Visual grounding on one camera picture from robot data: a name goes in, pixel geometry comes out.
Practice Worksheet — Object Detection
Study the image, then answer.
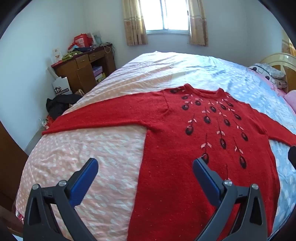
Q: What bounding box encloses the red knitted sweater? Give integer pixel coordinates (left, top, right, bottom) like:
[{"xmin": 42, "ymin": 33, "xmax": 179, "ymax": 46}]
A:
[{"xmin": 47, "ymin": 84, "xmax": 295, "ymax": 240}]

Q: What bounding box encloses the black clothes pile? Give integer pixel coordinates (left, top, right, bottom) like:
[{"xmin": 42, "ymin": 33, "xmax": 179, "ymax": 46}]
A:
[{"xmin": 46, "ymin": 94, "xmax": 82, "ymax": 121}]

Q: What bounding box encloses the pink blue dotted bedsheet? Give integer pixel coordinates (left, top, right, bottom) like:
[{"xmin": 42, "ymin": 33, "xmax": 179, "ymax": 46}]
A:
[{"xmin": 16, "ymin": 52, "xmax": 295, "ymax": 240}]

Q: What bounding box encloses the pink fluffy blanket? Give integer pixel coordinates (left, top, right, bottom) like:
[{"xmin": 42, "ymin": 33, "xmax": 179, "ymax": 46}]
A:
[{"xmin": 284, "ymin": 90, "xmax": 296, "ymax": 113}]

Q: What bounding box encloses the grey patterned pillow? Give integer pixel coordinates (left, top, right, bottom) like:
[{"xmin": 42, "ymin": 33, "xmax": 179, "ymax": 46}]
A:
[{"xmin": 249, "ymin": 63, "xmax": 288, "ymax": 89}]

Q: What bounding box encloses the cream wooden headboard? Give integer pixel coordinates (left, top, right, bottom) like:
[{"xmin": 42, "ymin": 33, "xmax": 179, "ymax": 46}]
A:
[{"xmin": 260, "ymin": 53, "xmax": 296, "ymax": 93}]

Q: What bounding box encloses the white paper shopping bag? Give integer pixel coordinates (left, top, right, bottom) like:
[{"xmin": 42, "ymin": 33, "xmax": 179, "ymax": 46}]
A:
[{"xmin": 52, "ymin": 77, "xmax": 72, "ymax": 96}]

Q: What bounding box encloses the brown wooden desk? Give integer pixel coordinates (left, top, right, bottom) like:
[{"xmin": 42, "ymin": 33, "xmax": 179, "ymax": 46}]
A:
[{"xmin": 52, "ymin": 43, "xmax": 116, "ymax": 93}]

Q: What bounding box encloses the green cloth on desk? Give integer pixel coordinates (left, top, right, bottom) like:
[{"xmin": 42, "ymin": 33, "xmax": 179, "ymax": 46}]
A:
[{"xmin": 62, "ymin": 51, "xmax": 82, "ymax": 61}]

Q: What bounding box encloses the right beige curtain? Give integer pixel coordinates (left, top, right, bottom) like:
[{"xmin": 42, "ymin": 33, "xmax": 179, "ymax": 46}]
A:
[{"xmin": 188, "ymin": 0, "xmax": 208, "ymax": 47}]

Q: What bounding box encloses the beige curtain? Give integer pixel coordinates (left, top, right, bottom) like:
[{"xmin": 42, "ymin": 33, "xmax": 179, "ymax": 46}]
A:
[
  {"xmin": 122, "ymin": 0, "xmax": 148, "ymax": 46},
  {"xmin": 188, "ymin": 0, "xmax": 208, "ymax": 47}
]

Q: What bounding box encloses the red gift bag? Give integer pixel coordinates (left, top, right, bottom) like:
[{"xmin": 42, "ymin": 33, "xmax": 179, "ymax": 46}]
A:
[{"xmin": 68, "ymin": 34, "xmax": 93, "ymax": 51}]

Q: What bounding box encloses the left beige curtain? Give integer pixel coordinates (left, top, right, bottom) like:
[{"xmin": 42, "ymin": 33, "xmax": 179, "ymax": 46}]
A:
[{"xmin": 122, "ymin": 0, "xmax": 148, "ymax": 46}]

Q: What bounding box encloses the white card on wall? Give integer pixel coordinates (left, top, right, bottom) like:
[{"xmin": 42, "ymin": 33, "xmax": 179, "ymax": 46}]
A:
[{"xmin": 52, "ymin": 48, "xmax": 63, "ymax": 63}]

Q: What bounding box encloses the window with white frame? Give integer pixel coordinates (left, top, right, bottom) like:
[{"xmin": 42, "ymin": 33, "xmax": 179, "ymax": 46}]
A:
[{"xmin": 140, "ymin": 0, "xmax": 189, "ymax": 34}]

